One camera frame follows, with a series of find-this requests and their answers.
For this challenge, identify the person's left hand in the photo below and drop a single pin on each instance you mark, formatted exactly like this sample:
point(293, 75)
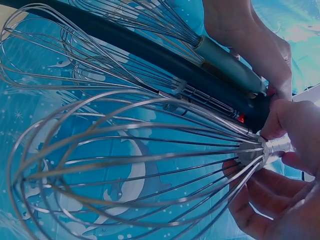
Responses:
point(240, 27)

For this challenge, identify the person's right hand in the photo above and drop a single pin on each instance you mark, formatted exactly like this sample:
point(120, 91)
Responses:
point(287, 205)

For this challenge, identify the person's left fingers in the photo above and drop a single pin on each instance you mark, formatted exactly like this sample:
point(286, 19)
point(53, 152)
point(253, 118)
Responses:
point(283, 72)

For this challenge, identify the large steel balloon whisk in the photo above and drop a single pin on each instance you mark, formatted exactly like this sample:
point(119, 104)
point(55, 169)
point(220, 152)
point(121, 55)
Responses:
point(275, 147)

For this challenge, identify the long black utensil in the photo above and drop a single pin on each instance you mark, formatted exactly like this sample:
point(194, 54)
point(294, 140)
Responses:
point(125, 37)

